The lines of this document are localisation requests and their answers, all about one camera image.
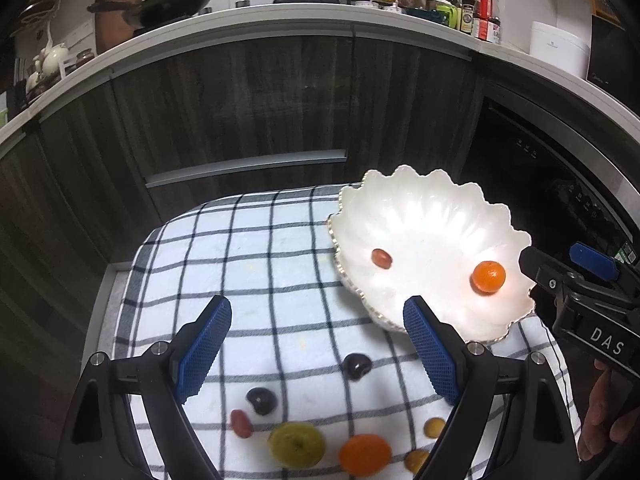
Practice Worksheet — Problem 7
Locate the dark wood kitchen cabinet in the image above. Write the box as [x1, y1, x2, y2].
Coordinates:
[0, 32, 483, 411]

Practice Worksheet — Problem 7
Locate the white rice cooker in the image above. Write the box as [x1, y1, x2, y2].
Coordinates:
[529, 21, 592, 79]

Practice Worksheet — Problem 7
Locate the dark bottle with label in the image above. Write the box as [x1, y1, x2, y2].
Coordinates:
[460, 0, 478, 36]

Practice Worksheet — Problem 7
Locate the green plum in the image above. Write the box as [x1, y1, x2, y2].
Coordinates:
[268, 421, 327, 469]

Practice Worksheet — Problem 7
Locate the white scalloped bowl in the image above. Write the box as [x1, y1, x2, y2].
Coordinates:
[327, 165, 536, 345]

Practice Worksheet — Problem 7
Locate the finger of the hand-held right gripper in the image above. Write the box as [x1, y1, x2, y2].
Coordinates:
[519, 246, 586, 293]
[570, 241, 640, 301]

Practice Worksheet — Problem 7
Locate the red liquid bottle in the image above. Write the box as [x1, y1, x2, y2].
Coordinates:
[477, 0, 501, 42]

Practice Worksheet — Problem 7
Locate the white teapot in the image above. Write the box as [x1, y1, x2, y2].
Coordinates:
[39, 42, 71, 76]

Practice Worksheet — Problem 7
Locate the person's right hand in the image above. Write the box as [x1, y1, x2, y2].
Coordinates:
[577, 357, 640, 463]

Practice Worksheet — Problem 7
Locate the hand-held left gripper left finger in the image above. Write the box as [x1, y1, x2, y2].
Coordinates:
[55, 295, 233, 480]

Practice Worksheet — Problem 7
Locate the silver drawer handle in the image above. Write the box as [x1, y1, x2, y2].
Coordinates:
[145, 149, 348, 189]

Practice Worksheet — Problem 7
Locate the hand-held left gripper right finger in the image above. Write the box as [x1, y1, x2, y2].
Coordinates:
[402, 295, 581, 480]

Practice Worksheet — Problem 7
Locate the black wok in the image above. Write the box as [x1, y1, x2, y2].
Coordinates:
[87, 0, 217, 28]

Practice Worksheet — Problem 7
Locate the checkered white cloth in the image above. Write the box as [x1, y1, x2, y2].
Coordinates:
[114, 184, 583, 480]

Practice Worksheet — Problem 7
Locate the black panel appliance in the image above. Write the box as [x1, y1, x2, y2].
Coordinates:
[585, 14, 640, 107]

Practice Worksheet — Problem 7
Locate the black built-in dishwasher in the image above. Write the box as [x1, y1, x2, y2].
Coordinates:
[461, 82, 640, 281]

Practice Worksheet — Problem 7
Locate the orange tangerine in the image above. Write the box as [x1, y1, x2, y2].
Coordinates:
[339, 434, 393, 478]
[471, 260, 507, 295]

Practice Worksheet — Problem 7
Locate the dark purple plum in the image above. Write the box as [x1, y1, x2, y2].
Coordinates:
[342, 353, 372, 382]
[246, 386, 277, 416]

